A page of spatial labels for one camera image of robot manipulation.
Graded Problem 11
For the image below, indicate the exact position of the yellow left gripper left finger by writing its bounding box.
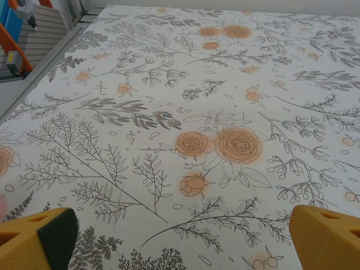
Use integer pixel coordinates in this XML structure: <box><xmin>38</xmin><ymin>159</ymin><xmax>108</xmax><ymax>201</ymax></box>
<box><xmin>0</xmin><ymin>207</ymin><xmax>78</xmax><ymax>270</ymax></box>

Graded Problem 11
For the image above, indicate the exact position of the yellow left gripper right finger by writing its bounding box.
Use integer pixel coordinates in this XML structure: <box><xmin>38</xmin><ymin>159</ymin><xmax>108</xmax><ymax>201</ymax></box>
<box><xmin>289</xmin><ymin>205</ymin><xmax>360</xmax><ymax>270</ymax></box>

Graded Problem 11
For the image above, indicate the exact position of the floral patterned tablecloth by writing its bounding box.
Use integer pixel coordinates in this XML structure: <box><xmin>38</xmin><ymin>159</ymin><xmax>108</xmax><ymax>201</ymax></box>
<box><xmin>0</xmin><ymin>4</ymin><xmax>360</xmax><ymax>270</ymax></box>

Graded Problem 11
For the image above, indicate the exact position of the aluminium left side rail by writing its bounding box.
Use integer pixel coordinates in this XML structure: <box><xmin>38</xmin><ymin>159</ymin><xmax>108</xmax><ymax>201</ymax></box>
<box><xmin>0</xmin><ymin>6</ymin><xmax>106</xmax><ymax>123</ymax></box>

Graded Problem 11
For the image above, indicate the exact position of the blue orange robot wall sticker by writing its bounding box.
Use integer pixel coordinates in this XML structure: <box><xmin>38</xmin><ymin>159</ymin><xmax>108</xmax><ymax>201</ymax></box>
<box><xmin>0</xmin><ymin>0</ymin><xmax>54</xmax><ymax>82</ymax></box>

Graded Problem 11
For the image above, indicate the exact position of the aluminium left upright post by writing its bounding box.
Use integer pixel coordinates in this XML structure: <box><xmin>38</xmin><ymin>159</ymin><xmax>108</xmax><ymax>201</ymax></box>
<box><xmin>63</xmin><ymin>0</ymin><xmax>98</xmax><ymax>32</ymax></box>

